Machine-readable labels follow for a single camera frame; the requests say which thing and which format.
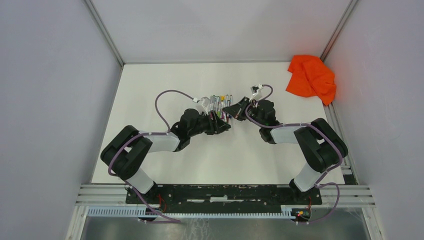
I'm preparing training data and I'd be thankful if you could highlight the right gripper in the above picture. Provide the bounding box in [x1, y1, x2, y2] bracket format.
[222, 96, 264, 128]

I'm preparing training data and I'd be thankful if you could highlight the orange cloth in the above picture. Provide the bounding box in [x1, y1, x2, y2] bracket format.
[286, 55, 337, 106]

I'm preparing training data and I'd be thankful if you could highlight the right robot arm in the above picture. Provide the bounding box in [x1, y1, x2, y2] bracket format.
[222, 97, 349, 204]

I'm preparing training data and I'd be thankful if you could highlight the marker with green cap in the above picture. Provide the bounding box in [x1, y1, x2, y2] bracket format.
[209, 95, 215, 114]

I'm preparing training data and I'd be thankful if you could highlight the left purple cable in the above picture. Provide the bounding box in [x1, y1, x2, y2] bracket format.
[107, 89, 200, 224]

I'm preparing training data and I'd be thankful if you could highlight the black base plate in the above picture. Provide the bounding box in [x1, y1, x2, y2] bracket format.
[125, 184, 323, 214]

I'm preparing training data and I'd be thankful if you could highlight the marker with purple cap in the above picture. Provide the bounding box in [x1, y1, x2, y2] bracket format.
[220, 95, 227, 122]

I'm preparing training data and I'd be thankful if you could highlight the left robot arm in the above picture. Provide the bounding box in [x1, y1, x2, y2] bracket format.
[100, 108, 231, 204]

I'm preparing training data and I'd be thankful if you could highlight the white cable duct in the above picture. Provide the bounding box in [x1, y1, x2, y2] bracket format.
[86, 206, 294, 220]

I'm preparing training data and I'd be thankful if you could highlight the aluminium frame rail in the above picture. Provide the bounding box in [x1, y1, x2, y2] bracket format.
[76, 184, 376, 208]

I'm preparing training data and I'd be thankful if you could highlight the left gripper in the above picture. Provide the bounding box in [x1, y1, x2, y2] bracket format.
[188, 110, 231, 138]

